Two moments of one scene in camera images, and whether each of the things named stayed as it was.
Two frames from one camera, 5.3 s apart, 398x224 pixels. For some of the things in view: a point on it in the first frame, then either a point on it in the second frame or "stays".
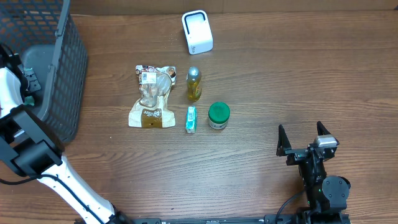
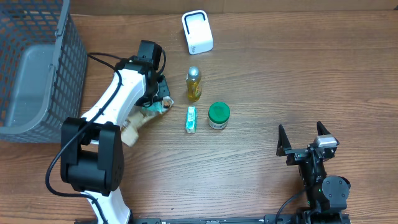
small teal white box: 191,119 stays
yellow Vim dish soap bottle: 194,79 stays
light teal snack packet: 30,75 → 155,106
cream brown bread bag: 152,110 → 129,132
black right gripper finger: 321,129 stays
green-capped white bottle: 219,113 stays
